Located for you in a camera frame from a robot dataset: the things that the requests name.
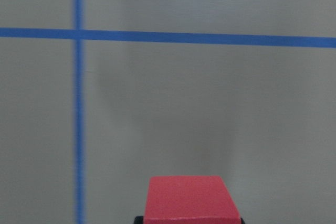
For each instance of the red block start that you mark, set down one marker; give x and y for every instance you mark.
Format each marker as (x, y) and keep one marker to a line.
(189, 199)

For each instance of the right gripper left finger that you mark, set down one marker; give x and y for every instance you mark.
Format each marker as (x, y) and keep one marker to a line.
(138, 220)

